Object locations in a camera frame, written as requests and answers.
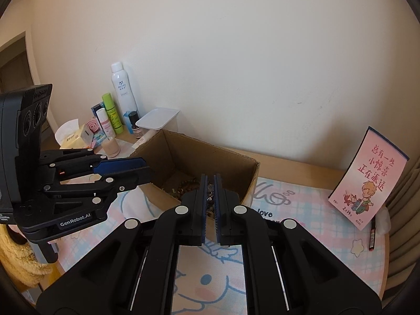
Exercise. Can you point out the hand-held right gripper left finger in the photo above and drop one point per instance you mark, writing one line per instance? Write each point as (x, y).
(205, 203)

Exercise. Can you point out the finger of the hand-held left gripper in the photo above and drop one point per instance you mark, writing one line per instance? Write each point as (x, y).
(121, 164)
(131, 178)

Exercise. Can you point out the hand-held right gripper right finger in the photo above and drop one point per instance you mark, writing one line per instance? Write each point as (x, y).
(216, 203)

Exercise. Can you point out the brown cardboard box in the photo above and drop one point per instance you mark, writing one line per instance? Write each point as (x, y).
(183, 157)

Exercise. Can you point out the person's left forearm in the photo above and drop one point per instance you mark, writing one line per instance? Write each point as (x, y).
(19, 259)

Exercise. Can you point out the pink candle jar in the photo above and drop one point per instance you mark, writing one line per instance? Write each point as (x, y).
(111, 147)

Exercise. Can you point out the white tube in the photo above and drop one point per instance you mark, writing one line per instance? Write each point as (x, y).
(142, 140)

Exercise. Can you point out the light blue packet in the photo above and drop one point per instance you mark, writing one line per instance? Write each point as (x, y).
(99, 136)

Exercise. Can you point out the small dark glass bottle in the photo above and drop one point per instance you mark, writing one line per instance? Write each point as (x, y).
(134, 124)

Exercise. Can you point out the white bottle with pink label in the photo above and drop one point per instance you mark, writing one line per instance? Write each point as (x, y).
(104, 123)

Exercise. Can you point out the pink swirl pouch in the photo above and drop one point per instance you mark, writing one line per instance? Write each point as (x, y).
(92, 128)

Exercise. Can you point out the yellow tissue pack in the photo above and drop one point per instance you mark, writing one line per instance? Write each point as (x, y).
(70, 137)

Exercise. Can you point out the green bottle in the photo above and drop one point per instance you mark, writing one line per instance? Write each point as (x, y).
(111, 113)

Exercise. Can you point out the clear plastic container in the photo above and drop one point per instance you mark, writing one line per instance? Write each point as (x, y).
(159, 119)

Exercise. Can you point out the tall white spray bottle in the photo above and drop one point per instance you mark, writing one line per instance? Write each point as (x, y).
(120, 88)

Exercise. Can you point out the pastel cartoon desk mat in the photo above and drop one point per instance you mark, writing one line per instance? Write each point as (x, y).
(295, 203)

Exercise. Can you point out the wooden door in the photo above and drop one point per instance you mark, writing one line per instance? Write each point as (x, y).
(14, 65)

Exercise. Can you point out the pink desk calendar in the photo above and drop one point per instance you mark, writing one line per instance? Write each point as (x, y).
(367, 177)

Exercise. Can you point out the black red pen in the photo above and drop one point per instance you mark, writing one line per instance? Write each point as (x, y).
(373, 236)

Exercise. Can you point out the crumpled white tissue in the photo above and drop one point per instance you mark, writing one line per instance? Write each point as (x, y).
(384, 221)

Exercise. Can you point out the beige curtain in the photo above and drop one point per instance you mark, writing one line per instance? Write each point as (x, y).
(403, 220)

